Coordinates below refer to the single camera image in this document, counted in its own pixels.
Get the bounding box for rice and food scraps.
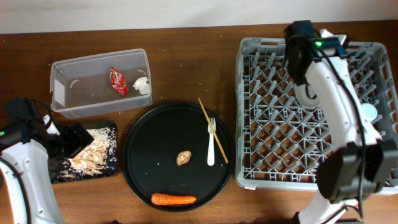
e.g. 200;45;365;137
60;127;118;180

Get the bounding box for red snack wrapper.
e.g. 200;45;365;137
109;67;128;96

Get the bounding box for white tissue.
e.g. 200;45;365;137
132;77;150;95

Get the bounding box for orange carrot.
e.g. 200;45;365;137
151;193;197;206

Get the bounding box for brown ginger piece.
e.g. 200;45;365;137
176;151;192;166

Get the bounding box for wooden chopstick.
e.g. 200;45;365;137
198;98;229;164

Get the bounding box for white plastic fork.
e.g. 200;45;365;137
207;125;215;166

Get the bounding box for blue cup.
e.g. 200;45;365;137
361;103;378;124

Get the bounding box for white plate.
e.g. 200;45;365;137
294;84;320;107

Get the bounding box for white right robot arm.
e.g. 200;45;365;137
284;20;397;223

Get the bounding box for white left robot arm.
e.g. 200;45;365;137
1;98;94;223

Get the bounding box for grey dishwasher rack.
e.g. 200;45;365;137
235;37;397;191

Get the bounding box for black rectangular tray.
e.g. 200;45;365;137
49;120;119;184

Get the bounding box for clear plastic bin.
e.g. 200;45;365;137
50;49;152;119

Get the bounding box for round black tray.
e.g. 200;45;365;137
121;102;235;212

